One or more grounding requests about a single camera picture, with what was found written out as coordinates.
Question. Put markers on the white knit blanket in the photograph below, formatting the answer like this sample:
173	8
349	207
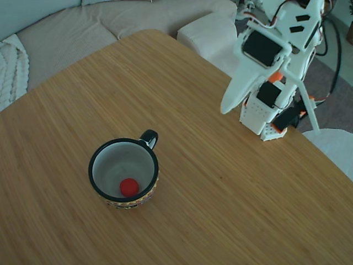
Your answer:
11	71

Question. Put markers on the beige sofa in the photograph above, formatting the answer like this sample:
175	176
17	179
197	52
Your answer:
69	41

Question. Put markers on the grey floor rug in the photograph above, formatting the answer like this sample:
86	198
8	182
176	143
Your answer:
331	116

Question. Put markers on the white textured ottoman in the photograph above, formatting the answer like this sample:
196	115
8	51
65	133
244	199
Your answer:
209	38

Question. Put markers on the black rimmed patterned mug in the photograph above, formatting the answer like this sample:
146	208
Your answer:
110	160

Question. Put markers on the orange black table clamp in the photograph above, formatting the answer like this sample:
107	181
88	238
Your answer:
286	118
245	104

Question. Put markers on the white round fabric seat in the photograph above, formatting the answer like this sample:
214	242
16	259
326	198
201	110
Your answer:
331	149

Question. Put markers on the red bottle cap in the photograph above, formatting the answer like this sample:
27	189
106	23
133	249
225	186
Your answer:
129	187

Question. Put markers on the white sneaker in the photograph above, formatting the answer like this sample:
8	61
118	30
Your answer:
242	12
256	3

